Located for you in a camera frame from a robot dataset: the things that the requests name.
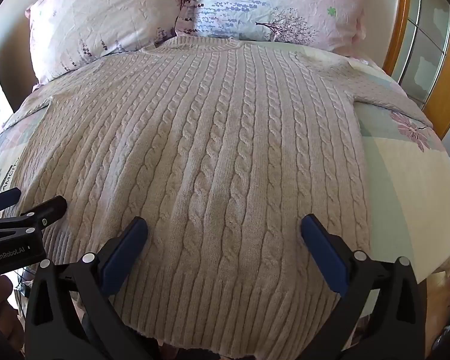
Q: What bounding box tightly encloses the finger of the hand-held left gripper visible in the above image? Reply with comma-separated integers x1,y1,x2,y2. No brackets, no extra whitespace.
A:
0,196,68,235
0,189,22,214

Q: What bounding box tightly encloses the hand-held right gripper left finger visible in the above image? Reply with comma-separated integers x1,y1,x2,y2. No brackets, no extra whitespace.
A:
24,216,149,360

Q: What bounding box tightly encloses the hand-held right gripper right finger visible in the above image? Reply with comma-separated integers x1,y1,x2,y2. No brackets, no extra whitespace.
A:
301,214,425,360

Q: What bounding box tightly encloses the beige cable-knit sweater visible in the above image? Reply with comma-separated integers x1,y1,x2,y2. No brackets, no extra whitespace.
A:
2,37,434,356

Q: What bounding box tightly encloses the person's left hand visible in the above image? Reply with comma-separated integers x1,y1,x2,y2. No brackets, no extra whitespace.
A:
0,274,25,351

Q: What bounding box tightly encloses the pastel patchwork bed sheet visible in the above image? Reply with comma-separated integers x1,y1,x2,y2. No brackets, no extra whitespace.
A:
0,41,450,297

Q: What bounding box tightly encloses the pink floral pillow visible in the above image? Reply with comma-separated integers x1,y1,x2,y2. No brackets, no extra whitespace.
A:
25,0,184,85

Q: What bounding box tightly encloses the wooden glass-panel cabinet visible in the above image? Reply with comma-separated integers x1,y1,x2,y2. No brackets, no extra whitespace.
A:
392,0,450,139

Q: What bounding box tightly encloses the wooden headboard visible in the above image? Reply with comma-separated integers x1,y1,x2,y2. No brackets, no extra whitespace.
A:
382,0,422,79

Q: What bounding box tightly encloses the pink pillow with tree print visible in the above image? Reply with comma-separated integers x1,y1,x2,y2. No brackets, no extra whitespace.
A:
174,0,372,58

